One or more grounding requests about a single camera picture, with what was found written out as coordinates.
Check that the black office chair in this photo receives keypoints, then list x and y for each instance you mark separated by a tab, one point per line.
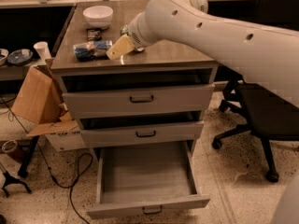
268	116

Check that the green soda can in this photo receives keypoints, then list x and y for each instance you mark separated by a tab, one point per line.
124	31

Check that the white printed cardboard box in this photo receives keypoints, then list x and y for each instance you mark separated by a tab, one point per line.
67	140

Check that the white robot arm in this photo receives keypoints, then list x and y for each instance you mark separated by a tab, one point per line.
265	52

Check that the grey drawer cabinet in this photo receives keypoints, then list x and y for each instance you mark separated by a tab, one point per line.
164	64

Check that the brown cardboard box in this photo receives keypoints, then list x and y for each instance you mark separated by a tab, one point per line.
39	101

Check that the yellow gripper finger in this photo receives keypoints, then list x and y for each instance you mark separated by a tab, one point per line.
122	46

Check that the dark blue plate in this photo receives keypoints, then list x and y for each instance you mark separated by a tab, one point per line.
20	57

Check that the grey bowl at left edge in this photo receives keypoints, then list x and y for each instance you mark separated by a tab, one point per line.
3	56

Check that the white paper cup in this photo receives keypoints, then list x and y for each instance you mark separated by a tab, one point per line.
42	50

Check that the white bowl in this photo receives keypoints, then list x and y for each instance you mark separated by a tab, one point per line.
98	16

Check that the black tripod stand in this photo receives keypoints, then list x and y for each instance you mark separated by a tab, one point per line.
10	180

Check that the black table leg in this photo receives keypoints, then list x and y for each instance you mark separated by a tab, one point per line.
28	156

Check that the blue soda can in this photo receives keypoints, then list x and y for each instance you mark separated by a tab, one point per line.
92	49

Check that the grey top drawer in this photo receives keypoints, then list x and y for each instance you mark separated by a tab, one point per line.
99	104

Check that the grey middle drawer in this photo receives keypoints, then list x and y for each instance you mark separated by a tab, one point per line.
144	134

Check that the small dark snack packet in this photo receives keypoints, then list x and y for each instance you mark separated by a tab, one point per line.
94	34

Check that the grey open bottom drawer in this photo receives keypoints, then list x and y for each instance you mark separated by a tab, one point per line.
145	180

